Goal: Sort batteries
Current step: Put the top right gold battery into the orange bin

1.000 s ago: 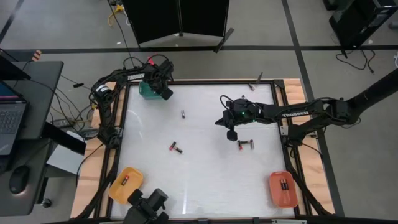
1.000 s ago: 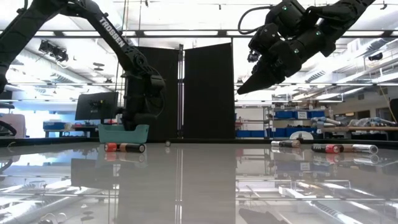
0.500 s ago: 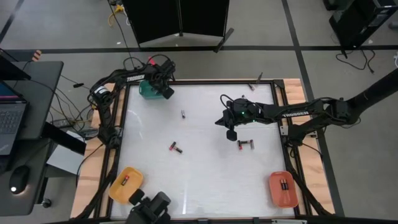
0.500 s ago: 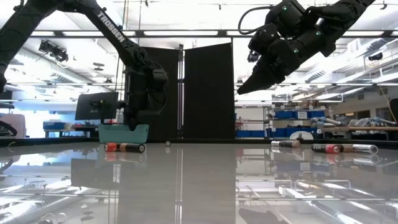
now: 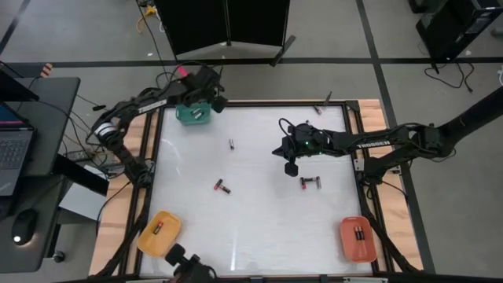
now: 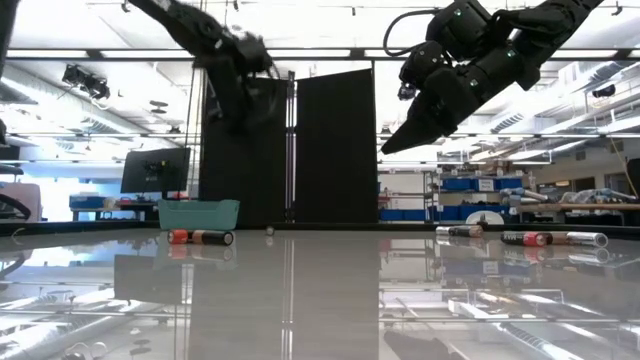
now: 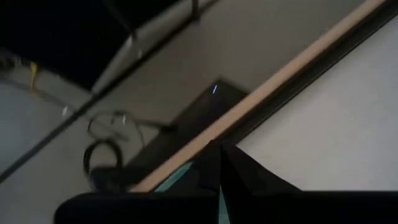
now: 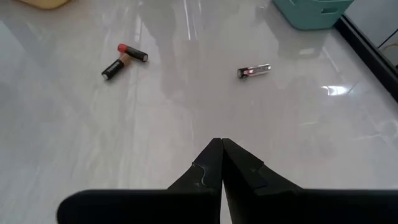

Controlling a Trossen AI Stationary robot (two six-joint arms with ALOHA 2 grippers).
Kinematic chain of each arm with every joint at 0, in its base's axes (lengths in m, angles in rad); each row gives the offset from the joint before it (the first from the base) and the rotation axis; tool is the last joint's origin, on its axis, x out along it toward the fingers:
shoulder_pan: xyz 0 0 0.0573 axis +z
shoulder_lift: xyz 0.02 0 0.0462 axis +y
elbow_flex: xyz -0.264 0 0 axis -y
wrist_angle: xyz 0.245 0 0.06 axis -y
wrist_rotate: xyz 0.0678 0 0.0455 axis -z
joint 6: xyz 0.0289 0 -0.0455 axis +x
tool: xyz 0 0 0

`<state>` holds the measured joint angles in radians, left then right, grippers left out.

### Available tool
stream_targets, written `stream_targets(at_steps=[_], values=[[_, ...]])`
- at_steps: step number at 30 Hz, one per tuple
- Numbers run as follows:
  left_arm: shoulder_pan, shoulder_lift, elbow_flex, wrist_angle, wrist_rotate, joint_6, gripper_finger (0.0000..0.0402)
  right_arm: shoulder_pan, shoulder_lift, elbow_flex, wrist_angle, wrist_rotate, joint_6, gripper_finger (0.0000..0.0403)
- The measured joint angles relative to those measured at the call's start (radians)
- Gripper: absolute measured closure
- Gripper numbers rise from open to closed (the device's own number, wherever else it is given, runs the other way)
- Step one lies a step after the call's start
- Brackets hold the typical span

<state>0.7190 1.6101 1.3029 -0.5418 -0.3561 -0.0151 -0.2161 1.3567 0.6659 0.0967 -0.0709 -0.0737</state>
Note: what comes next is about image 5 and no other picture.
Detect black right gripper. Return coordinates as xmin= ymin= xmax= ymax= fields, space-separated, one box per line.
xmin=271 ymin=123 xmax=332 ymax=179

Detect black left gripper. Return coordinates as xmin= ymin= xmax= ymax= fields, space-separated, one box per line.
xmin=187 ymin=65 xmax=229 ymax=116

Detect orange plastic tray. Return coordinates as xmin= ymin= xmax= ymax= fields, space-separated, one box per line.
xmin=339 ymin=215 xmax=378 ymax=263

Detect yellow plastic tray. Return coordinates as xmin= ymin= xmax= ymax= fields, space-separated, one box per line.
xmin=137 ymin=210 xmax=182 ymax=259

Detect green plastic bin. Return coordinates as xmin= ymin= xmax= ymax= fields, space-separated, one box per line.
xmin=175 ymin=101 xmax=212 ymax=127

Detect black folding partition screen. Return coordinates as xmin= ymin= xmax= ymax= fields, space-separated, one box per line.
xmin=154 ymin=0 xmax=297 ymax=67

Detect black and grey computer box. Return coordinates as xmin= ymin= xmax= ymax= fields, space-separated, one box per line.
xmin=53 ymin=153 xmax=111 ymax=222

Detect black monitor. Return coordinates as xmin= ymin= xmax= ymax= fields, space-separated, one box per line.
xmin=0 ymin=61 xmax=40 ymax=103

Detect black round-base stand pole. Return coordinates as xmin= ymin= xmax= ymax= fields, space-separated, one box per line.
xmin=431 ymin=85 xmax=503 ymax=158

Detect black laptop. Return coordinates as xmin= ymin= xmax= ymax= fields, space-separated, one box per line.
xmin=0 ymin=101 xmax=37 ymax=197

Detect black computer tower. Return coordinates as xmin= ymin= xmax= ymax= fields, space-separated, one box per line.
xmin=415 ymin=0 xmax=503 ymax=63

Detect black computer mouse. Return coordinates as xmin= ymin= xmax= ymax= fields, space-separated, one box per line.
xmin=10 ymin=208 xmax=39 ymax=248

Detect black looped gripper cable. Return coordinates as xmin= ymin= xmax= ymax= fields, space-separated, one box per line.
xmin=277 ymin=116 xmax=294 ymax=138

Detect black aluminium table frame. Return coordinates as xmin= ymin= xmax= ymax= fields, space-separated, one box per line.
xmin=92 ymin=99 xmax=424 ymax=283

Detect long black floor cable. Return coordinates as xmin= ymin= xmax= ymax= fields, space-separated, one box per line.
xmin=135 ymin=0 xmax=178 ymax=86

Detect yellow floor cable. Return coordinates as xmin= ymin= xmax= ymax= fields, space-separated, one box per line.
xmin=135 ymin=6 xmax=159 ymax=35

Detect black metal frame post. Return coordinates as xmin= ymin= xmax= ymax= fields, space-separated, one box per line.
xmin=0 ymin=76 xmax=82 ymax=274

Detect black cables with plug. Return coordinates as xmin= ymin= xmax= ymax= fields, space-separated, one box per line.
xmin=423 ymin=61 xmax=475 ymax=94

